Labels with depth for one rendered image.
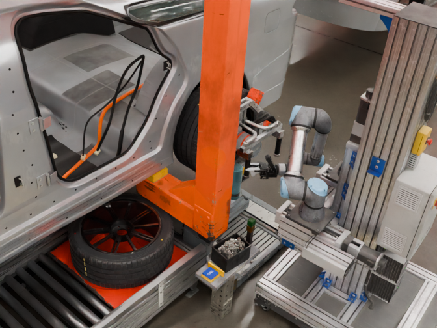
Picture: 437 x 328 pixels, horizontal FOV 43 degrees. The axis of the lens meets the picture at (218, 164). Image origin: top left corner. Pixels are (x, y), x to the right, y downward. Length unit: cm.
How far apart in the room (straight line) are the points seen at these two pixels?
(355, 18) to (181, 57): 288
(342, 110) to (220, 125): 319
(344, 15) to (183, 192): 305
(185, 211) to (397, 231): 127
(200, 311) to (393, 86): 190
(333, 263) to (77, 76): 219
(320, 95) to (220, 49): 356
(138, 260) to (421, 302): 181
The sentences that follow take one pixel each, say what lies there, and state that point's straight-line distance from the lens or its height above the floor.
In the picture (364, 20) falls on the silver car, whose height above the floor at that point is 88.
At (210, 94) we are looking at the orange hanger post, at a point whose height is 153.
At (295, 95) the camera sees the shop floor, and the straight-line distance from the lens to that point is 610.
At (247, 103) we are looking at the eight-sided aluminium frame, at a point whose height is 112.
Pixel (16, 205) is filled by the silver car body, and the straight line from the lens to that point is 297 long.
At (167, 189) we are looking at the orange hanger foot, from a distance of 357.
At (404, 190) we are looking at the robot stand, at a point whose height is 119.
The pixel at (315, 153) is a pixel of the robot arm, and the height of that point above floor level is 101.
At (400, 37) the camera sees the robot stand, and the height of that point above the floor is 194.
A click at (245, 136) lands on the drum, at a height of 92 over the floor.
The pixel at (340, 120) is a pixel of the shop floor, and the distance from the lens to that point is 581.
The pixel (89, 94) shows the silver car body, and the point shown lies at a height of 102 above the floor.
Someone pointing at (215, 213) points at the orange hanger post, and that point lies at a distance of 330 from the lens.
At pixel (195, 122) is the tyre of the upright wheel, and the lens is 355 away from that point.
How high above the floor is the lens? 295
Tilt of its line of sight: 37 degrees down
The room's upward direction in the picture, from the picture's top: 5 degrees clockwise
